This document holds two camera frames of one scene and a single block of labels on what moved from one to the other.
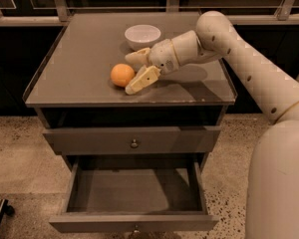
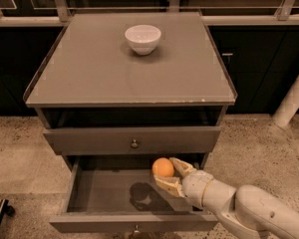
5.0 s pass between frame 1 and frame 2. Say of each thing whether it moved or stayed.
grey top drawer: stayed
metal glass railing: stayed
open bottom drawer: stayed
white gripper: moved
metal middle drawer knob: stayed
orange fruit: moved
